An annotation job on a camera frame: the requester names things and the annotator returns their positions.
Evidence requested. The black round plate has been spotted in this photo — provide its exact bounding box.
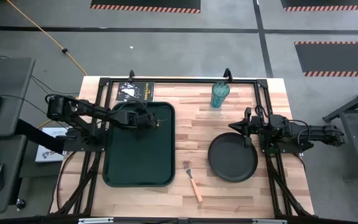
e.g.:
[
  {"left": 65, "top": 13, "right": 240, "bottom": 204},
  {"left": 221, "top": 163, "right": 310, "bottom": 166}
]
[{"left": 207, "top": 132, "right": 259, "bottom": 183}]

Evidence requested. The dark green plastic tray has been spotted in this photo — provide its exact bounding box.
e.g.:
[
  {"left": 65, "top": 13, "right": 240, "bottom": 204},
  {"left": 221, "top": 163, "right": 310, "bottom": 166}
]
[{"left": 103, "top": 101, "right": 176, "bottom": 188}]

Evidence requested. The silver metal bracket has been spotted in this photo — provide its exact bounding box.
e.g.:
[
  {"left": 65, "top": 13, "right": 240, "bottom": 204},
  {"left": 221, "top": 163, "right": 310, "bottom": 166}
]
[
  {"left": 252, "top": 218, "right": 288, "bottom": 224},
  {"left": 78, "top": 217, "right": 114, "bottom": 224}
]

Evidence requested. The black diagonal desk strut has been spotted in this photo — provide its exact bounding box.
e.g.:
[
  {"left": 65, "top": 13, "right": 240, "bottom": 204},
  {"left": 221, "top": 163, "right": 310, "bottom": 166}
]
[{"left": 16, "top": 119, "right": 65, "bottom": 155}]

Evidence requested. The black book with white print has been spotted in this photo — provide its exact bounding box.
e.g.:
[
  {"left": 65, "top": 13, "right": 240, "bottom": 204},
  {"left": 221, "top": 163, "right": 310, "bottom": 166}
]
[{"left": 116, "top": 81, "right": 156, "bottom": 103}]

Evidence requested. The black metal table frame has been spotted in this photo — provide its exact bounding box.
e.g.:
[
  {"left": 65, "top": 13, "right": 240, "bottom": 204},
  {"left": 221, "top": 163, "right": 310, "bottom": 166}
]
[{"left": 50, "top": 68, "right": 315, "bottom": 218}]

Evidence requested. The yellow floor cable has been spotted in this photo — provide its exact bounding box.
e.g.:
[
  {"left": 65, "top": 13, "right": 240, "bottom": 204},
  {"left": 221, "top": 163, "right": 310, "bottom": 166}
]
[{"left": 6, "top": 0, "right": 88, "bottom": 77}]

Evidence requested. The thin black floor cable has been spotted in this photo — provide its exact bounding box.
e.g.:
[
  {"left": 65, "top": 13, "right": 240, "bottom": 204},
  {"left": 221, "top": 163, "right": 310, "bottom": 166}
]
[{"left": 30, "top": 75, "right": 80, "bottom": 95}]

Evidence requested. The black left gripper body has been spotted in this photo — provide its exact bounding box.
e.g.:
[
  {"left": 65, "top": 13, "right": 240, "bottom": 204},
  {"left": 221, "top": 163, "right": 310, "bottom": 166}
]
[{"left": 114, "top": 109, "right": 144, "bottom": 130}]

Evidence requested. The teal translucent plastic cup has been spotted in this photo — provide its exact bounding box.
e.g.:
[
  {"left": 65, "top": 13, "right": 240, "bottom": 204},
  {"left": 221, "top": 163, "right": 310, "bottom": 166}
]
[{"left": 210, "top": 81, "right": 231, "bottom": 110}]

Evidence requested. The white printed booklet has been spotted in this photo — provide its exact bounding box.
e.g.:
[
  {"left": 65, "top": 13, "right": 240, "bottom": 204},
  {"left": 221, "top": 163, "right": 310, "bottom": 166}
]
[{"left": 35, "top": 126, "right": 70, "bottom": 163}]

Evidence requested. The grey desk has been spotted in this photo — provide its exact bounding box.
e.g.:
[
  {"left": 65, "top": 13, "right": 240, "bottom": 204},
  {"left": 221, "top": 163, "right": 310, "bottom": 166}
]
[{"left": 0, "top": 57, "right": 36, "bottom": 215}]

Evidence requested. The fork with wooden handle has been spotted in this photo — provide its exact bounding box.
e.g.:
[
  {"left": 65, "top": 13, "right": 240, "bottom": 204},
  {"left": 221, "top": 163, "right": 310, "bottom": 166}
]
[{"left": 183, "top": 161, "right": 204, "bottom": 203}]

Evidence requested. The grey side table black frame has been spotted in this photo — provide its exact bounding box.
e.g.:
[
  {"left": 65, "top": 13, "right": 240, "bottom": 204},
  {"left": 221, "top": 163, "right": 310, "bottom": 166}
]
[{"left": 322, "top": 81, "right": 358, "bottom": 180}]

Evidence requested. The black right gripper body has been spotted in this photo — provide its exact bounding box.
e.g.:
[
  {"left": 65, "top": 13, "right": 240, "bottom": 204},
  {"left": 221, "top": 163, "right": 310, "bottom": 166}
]
[{"left": 243, "top": 107, "right": 262, "bottom": 149}]

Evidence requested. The wide black hazard-striped floor mat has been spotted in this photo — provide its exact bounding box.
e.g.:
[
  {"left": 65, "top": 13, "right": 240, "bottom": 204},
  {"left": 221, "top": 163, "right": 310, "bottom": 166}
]
[{"left": 90, "top": 0, "right": 201, "bottom": 14}]

